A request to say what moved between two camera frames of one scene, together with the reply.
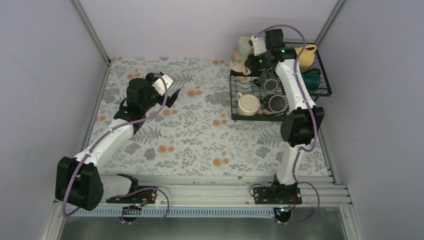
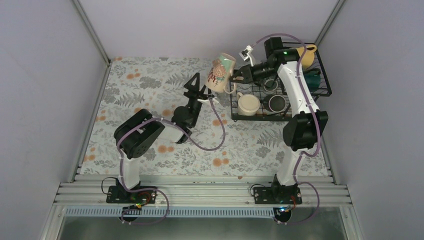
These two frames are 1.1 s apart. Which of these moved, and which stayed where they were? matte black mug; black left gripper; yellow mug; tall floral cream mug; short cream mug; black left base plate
Moved: black left gripper; tall floral cream mug
Stayed: black left base plate; matte black mug; short cream mug; yellow mug
